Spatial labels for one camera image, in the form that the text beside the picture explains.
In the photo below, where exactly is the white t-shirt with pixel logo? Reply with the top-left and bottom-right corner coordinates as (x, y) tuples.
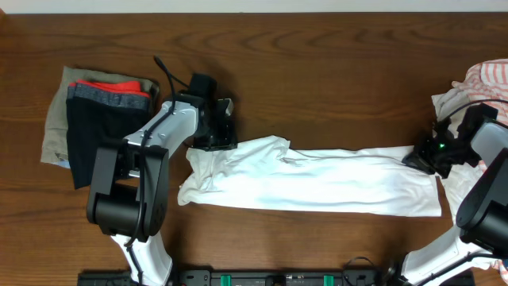
(177, 136), (441, 217)

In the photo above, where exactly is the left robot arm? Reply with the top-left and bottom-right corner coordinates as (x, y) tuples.
(87, 74), (237, 285)

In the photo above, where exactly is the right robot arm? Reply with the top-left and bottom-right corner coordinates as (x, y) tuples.
(385, 99), (507, 286)

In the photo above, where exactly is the white garment in pile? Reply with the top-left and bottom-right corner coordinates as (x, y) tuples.
(432, 88), (482, 222)

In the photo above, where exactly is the red white striped garment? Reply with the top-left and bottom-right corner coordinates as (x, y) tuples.
(450, 60), (507, 285)

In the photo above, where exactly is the red folded garment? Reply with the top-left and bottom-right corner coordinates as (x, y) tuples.
(69, 79), (150, 99)

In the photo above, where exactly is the black boxer shorts grey waistband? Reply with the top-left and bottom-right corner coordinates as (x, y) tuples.
(66, 86), (152, 189)

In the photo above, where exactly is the khaki folded garment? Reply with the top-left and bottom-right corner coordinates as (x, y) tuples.
(40, 66), (160, 168)

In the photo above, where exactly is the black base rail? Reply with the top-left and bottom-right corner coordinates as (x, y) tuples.
(77, 270), (475, 286)

